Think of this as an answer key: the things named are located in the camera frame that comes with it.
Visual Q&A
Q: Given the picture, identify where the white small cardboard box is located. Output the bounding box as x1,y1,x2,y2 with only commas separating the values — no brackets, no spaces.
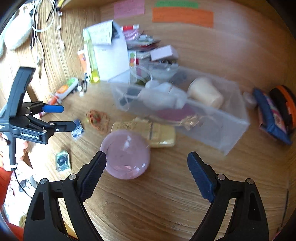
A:
150,45,179,61

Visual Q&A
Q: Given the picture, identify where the red velvet drawstring pouch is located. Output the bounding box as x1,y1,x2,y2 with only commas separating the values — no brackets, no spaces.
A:
156,104,208,131

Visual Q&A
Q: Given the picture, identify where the cream plastic cup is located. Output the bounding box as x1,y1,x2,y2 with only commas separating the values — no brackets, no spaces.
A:
187,77,224,109

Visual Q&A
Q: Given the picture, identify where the stack of snack packets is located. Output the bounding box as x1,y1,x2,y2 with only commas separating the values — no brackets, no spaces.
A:
120,24,161,59

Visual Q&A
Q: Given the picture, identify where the white cloth drawstring bag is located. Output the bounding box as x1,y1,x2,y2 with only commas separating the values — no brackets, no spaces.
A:
124,79,188,110

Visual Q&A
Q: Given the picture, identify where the pink sticky note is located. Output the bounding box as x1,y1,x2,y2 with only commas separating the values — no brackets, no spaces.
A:
113,0,145,19

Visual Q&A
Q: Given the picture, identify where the cream yellow lotion tube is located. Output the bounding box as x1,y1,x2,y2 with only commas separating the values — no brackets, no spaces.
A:
111,118,176,148

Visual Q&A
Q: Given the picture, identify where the small white round container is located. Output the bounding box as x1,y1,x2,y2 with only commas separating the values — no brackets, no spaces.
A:
242,91,257,109

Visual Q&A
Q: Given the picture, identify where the green sticky note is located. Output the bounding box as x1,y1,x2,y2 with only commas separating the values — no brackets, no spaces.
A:
155,0,199,9

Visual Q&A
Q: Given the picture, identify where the black orange round case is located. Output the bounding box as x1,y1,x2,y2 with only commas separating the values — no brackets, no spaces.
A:
269,85,295,132

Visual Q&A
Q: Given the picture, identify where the pink round compact case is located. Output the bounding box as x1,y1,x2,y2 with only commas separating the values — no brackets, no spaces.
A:
100,130,151,180

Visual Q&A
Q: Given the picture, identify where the orange sticky note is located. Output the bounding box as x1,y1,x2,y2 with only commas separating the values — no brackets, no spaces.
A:
152,7,214,28

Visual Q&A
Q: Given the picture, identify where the white paper sheet stack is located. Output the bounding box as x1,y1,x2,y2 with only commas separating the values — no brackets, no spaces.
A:
83,20,130,81

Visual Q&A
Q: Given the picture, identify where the green orange white tube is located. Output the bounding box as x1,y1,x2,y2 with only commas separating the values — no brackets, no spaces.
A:
39,77,79,117

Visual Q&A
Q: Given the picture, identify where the flower pattern mahjong tile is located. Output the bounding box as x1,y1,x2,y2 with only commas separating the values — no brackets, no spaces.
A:
55,151,71,172

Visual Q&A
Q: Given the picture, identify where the clear plastic storage bin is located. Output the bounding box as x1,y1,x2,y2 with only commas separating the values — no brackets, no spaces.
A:
109,63,250,154

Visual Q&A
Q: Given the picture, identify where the blue patterned pouch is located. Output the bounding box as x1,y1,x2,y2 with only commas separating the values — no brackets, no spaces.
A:
252,88,292,145

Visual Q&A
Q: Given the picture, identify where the clear plastic bowl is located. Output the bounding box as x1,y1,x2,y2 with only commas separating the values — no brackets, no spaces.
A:
148,62,179,81

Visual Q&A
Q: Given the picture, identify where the fruit pattern card pack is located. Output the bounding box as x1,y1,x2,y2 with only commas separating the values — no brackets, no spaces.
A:
128,50,137,68

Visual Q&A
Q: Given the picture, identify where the yellow liquid tube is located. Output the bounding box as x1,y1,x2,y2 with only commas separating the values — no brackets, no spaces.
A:
86,39,100,83

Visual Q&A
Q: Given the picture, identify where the small blue circuit module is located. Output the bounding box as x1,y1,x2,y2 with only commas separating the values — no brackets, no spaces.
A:
71,119,84,139

